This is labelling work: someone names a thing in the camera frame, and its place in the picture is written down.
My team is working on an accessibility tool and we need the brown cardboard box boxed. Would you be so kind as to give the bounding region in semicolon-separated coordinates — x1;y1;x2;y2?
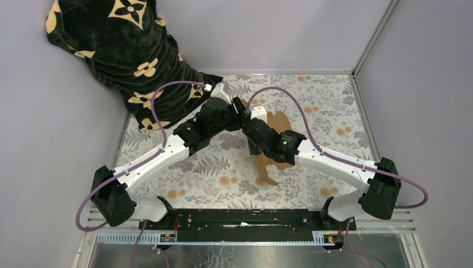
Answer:
254;111;293;187

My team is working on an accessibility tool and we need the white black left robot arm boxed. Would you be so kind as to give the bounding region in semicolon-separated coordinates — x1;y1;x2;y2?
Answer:
86;83;245;229

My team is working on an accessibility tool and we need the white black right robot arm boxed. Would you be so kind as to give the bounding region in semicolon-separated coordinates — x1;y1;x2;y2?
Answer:
242;106;402;230

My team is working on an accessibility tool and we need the floral patterned table mat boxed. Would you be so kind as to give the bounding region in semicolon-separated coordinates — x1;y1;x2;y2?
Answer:
136;74;372;209

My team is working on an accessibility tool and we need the black floral plush blanket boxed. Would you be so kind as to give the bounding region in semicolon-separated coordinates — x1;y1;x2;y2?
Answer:
45;0;223;131

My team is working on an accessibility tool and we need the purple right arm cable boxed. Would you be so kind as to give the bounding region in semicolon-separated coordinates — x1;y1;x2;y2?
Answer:
244;86;429;268

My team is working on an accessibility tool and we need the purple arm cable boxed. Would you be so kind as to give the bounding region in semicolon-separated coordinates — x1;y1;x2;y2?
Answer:
75;80;212;268
244;86;429;268

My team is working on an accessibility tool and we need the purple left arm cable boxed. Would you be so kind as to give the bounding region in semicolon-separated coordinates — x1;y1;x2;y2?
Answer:
75;80;212;268

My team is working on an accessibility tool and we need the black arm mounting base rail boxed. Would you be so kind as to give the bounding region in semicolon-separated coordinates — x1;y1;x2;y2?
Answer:
139;209;357;235

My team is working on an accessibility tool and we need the aluminium frame post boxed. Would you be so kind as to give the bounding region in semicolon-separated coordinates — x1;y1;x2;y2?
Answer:
351;0;400;79

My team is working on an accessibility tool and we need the white slotted cable duct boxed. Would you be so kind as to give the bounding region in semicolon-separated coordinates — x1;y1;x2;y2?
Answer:
94;231;344;247

